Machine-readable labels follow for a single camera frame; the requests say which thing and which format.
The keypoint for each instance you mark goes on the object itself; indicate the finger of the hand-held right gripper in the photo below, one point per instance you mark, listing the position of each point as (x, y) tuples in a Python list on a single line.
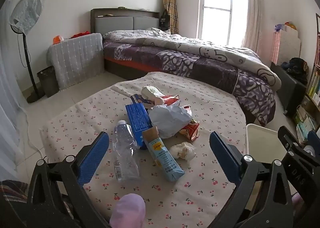
[(300, 168), (291, 138)]

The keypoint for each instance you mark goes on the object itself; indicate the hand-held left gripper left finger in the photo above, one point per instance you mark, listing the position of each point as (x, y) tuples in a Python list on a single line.
[(94, 156)]

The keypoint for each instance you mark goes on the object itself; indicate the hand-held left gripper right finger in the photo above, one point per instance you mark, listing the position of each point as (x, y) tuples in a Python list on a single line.
[(224, 153)]

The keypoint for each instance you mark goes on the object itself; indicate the white plastic bin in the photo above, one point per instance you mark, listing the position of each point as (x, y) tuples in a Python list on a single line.
[(260, 140)]

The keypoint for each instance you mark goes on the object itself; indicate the red and white carton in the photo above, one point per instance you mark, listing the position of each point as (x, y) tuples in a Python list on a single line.
[(191, 130)]

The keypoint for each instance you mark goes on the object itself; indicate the white paper towel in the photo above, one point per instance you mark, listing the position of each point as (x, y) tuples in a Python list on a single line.
[(182, 150)]

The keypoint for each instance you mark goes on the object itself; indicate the clear plastic bottle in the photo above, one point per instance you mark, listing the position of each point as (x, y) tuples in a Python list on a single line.
[(123, 150)]

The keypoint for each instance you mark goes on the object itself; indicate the black case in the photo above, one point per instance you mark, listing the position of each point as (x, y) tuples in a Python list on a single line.
[(287, 90)]

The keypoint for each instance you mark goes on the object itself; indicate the cherry print tablecloth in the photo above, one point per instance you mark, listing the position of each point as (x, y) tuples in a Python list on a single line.
[(190, 188)]

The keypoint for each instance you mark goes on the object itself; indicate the bookshelf with books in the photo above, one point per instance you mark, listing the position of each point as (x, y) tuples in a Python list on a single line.
[(313, 88)]

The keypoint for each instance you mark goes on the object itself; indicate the blue cardboard box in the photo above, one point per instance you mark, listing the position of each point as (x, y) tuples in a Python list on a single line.
[(137, 120)]

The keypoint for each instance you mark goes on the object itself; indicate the beige and blue drink carton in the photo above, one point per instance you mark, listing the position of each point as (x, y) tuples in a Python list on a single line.
[(162, 158)]

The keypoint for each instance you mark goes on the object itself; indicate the pink soft object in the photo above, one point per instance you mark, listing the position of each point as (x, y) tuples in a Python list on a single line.
[(128, 210)]

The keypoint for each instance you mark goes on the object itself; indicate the crumpled white plastic bag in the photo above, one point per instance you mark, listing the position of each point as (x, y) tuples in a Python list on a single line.
[(168, 119)]

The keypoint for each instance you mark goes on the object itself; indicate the dark backpack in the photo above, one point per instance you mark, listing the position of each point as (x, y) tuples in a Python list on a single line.
[(296, 67)]

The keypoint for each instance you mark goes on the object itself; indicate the blue patterned packet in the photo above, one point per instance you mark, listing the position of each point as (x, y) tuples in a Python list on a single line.
[(137, 98)]

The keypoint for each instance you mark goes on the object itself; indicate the red and white wrapper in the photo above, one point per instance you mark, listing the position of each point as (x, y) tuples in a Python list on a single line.
[(172, 99)]

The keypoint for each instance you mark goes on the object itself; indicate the purple patchwork bedsheet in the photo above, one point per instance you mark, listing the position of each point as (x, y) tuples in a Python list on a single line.
[(212, 73)]

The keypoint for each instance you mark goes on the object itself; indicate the white floral packet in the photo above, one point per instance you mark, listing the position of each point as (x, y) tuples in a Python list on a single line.
[(151, 91)]

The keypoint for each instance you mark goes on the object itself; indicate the black waste bin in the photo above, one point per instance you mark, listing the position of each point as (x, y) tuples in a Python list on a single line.
[(48, 82)]

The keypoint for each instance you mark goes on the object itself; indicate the dark plaid cloth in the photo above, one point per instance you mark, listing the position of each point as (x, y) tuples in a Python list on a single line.
[(12, 190)]

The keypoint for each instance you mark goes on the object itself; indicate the white net curtain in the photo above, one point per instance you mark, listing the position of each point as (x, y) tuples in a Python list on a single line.
[(10, 118)]

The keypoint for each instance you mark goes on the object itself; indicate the white board with pink cloth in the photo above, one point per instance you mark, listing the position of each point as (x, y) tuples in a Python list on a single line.
[(287, 43)]

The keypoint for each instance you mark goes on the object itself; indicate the grey cloth covered cabinet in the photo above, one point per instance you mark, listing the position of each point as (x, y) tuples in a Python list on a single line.
[(75, 58)]

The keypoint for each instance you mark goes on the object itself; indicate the grey cartoon print duvet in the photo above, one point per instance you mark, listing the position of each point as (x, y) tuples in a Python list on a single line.
[(200, 48)]

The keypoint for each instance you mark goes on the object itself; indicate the red cloth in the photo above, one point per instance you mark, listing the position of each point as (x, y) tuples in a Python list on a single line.
[(80, 35)]

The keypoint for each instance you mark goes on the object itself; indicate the orange container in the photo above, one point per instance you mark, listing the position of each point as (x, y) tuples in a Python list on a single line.
[(57, 39)]

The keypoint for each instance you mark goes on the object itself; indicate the beige curtain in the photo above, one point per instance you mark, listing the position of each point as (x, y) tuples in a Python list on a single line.
[(253, 13)]

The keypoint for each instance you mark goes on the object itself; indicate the bed with grey headboard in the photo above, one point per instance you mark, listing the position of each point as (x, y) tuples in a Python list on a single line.
[(125, 22)]

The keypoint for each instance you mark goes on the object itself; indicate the window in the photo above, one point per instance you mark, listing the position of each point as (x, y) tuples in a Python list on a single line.
[(220, 8)]

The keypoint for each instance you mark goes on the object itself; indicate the black hanging bag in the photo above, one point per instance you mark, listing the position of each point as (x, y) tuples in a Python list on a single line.
[(164, 20)]

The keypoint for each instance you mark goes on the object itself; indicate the plaid hanging cloth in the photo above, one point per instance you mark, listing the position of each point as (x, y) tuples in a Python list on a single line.
[(171, 8)]

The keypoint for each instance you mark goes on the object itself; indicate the standing fan with cover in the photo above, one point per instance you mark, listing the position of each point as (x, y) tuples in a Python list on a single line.
[(25, 13)]

